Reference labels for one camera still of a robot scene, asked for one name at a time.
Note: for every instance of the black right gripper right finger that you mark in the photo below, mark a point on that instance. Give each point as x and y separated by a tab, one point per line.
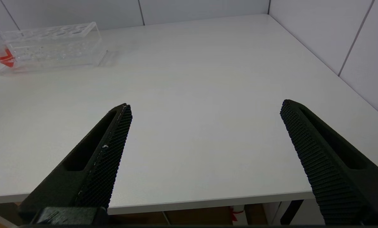
328	164

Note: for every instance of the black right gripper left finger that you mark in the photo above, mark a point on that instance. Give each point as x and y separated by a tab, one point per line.
100	164

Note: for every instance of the clear acrylic test tube rack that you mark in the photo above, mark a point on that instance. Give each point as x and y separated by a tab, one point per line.
55	50

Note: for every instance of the test tube with red pigment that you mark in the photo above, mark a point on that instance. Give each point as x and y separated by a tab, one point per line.
5	58

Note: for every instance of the black table leg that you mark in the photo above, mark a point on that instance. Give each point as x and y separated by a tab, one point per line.
291	212

